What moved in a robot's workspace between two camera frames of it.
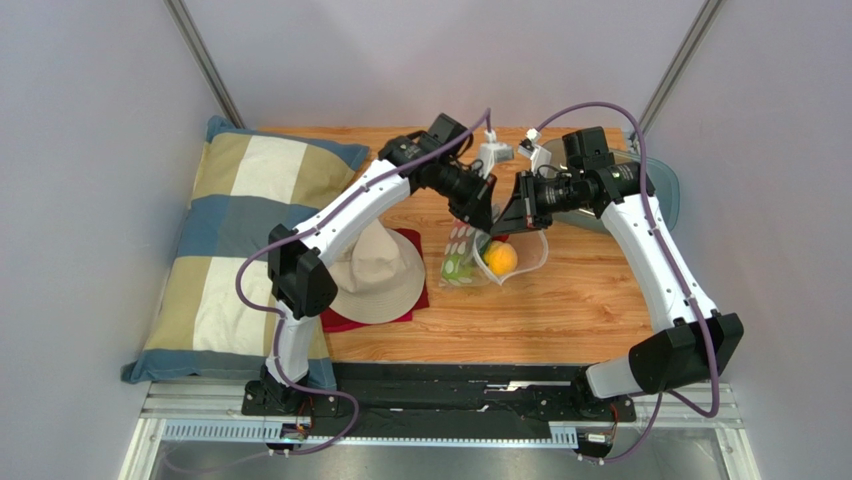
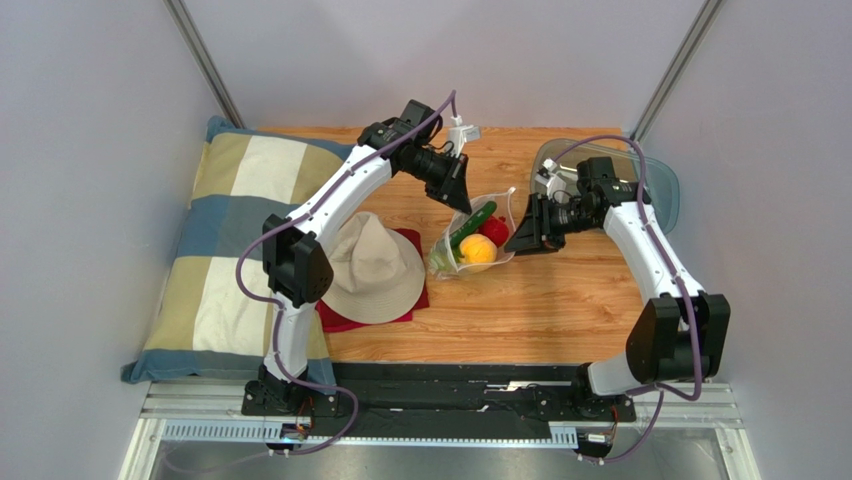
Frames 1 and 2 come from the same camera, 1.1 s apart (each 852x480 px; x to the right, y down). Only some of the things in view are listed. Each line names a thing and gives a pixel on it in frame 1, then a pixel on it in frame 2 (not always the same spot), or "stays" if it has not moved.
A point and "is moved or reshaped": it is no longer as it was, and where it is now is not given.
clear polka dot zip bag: x=475 y=258 is moved or reshaped
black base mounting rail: x=440 y=400 stays
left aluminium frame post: x=192 y=36 stays
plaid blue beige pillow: x=216 y=314 stays
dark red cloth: x=331 y=321 stays
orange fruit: x=500 y=257 → x=477 y=249
